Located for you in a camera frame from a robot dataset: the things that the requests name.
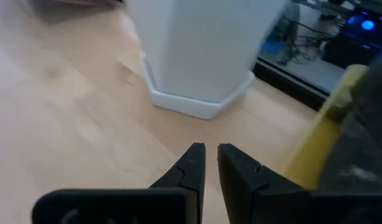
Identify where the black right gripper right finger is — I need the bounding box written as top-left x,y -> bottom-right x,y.
217,142 -> 382,224

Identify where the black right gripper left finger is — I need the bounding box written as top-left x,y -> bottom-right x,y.
31,142 -> 207,224

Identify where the white hexagonal plant pot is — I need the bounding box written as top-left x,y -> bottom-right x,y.
124,0 -> 289,121

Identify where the yellow translucent plastic bin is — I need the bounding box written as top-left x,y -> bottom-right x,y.
282,63 -> 370,192

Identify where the black metal table frame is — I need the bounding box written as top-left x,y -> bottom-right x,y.
253,57 -> 332,113

